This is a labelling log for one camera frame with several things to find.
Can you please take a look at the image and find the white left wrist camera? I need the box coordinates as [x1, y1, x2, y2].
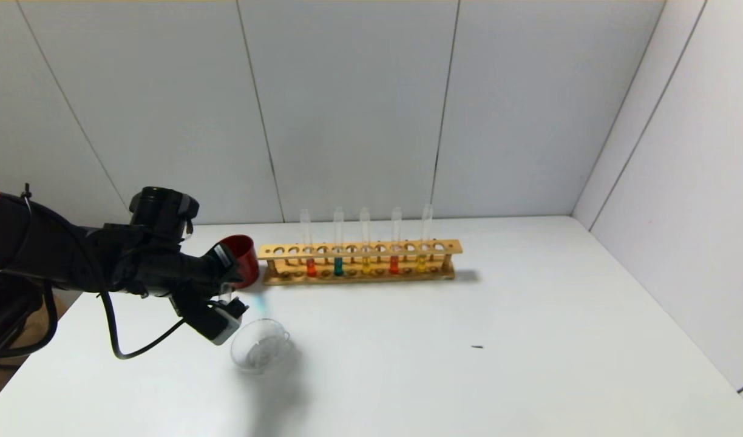
[174, 291, 249, 345]

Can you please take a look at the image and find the dark red cup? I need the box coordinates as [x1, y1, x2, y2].
[219, 235, 261, 290]

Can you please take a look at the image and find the yellow pigment test tube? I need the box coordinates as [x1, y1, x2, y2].
[359, 207, 372, 276]
[416, 204, 434, 273]

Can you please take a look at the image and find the wooden test tube rack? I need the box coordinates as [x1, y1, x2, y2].
[257, 239, 463, 286]

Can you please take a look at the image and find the red pigment test tube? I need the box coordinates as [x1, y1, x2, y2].
[299, 208, 318, 278]
[389, 206, 402, 275]

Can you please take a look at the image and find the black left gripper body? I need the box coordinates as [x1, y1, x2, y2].
[177, 242, 237, 288]

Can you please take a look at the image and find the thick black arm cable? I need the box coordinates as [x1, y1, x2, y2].
[0, 282, 59, 360]

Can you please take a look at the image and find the thin black camera cable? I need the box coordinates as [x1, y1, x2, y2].
[95, 267, 187, 360]

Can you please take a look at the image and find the clear glass beaker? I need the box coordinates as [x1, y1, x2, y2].
[231, 318, 294, 374]

